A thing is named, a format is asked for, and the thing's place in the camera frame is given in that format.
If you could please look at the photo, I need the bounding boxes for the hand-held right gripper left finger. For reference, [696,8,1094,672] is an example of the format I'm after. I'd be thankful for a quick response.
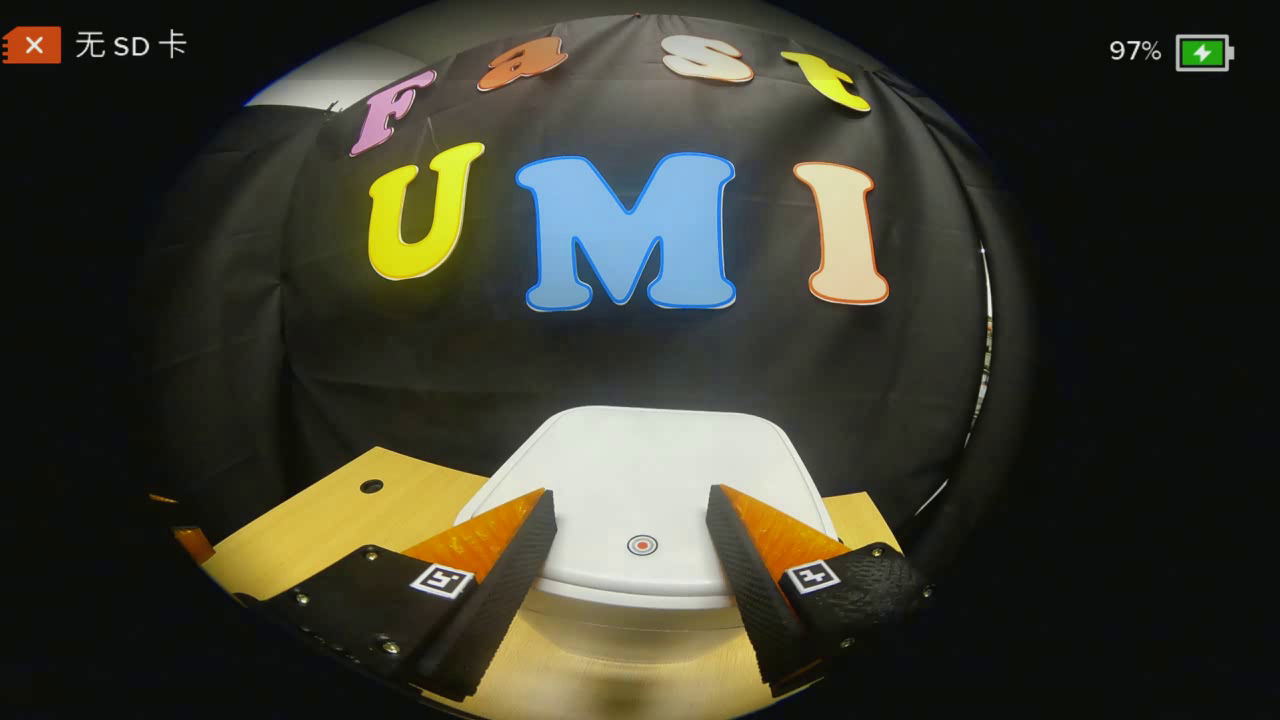
[235,488,558,701]

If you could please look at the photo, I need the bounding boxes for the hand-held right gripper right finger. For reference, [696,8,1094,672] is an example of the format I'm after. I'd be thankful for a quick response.
[705,484,936,696]

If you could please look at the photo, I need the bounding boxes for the white desktop garbage bin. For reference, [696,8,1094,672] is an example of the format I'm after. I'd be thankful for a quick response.
[452,405,839,666]

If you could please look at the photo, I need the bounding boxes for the wooden desktop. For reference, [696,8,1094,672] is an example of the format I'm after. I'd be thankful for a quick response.
[200,446,901,720]

